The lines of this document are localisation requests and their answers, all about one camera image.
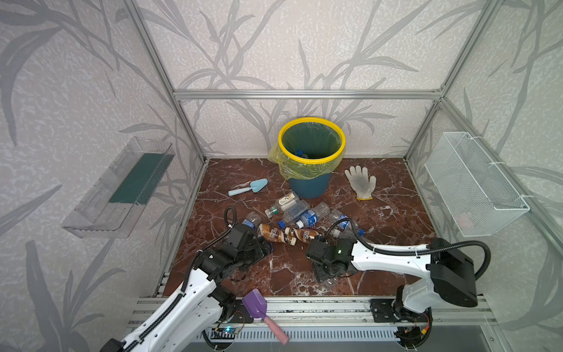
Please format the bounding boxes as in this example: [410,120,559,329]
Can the light blue garden trowel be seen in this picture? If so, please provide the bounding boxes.
[228,178,268,197]

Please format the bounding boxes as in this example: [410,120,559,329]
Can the square clear bottle blue cap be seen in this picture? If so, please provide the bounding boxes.
[278,199,310,230]

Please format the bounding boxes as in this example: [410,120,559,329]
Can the clear acrylic wall shelf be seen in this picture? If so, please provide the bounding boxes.
[62,137,175,239]

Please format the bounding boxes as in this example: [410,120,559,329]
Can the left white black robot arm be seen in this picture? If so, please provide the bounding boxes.
[101,223,272,351]

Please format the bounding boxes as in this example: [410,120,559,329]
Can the brown coffee bottle right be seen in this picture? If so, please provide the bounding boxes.
[284,227,320,243]

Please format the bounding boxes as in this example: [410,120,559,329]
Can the yellow plastic bin liner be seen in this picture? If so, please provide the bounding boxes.
[267,122,347,182]

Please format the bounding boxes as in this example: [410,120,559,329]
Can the clear bottle blue white label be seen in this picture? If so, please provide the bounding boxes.
[296,202,330,229]

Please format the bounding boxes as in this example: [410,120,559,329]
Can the green circuit board with wires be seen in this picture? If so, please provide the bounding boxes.
[212,325,243,340]

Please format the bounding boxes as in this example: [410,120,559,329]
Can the teal bin with yellow rim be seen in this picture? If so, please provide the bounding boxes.
[277,116,347,199]

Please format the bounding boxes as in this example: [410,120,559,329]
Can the clear unlabelled bottle white cap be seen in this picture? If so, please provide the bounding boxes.
[319,275,347,292]

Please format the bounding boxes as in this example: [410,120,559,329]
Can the white wire mesh basket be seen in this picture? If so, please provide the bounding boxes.
[425,131,530,238]

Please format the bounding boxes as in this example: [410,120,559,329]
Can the purple scoop with pink handle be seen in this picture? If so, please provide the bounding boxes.
[242,288,290,346]

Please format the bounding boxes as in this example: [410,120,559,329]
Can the clear bottle green cap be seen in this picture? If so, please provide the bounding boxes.
[265,192,300,219]

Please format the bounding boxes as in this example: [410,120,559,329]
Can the white knitted work glove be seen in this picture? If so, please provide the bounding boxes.
[345,165,377,201]

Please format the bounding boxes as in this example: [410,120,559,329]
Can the clear bottle blue cap right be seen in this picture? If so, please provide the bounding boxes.
[328,209,356,238]

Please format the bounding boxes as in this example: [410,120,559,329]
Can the clear bottle blue label upper-left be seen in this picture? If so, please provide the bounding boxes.
[242,211,262,230]

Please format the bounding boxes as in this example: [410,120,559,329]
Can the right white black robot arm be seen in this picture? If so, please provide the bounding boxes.
[306,224,492,318]

